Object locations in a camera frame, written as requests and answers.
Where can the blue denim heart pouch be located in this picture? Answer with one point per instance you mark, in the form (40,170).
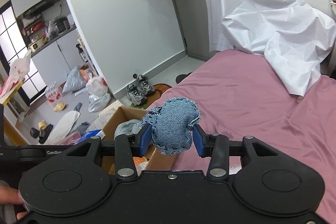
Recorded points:
(172,124)

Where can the white plastic shopping bag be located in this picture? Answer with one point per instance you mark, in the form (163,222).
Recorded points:
(99,96)

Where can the white shoe insole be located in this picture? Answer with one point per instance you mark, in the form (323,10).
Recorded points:
(63,127)

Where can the plush hamburger toy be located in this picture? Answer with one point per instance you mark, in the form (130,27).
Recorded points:
(140,162)

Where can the yellow slipper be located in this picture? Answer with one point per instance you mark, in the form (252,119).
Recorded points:
(59,107)

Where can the black slipper on floor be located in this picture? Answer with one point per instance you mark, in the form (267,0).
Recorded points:
(181,77)

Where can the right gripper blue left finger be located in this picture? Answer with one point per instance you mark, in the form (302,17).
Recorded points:
(137,144)

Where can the grey plastic mailer bag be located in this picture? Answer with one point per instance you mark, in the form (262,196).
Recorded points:
(75,81)

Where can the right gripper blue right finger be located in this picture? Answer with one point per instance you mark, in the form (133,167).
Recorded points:
(208,145)

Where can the kitchen counter with appliances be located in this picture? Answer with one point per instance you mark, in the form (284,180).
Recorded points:
(44,21)

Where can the white plastic cover sheet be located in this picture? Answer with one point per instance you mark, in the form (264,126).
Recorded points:
(292,36)

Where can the pink bed sheet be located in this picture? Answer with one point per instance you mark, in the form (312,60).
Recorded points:
(239,94)

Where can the blue tissue pack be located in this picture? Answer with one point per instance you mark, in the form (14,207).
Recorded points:
(93,133)

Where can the grey sneaker pair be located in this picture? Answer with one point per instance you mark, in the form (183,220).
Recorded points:
(138,94)

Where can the grey fluffy plush slipper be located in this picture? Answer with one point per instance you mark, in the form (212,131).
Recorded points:
(130,127)

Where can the clear bag of white beads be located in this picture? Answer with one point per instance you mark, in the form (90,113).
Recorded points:
(234,168)

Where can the packaged fabric bundle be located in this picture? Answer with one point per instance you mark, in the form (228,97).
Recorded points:
(104,116)

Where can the person's left hand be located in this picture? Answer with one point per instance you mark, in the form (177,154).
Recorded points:
(10,195)

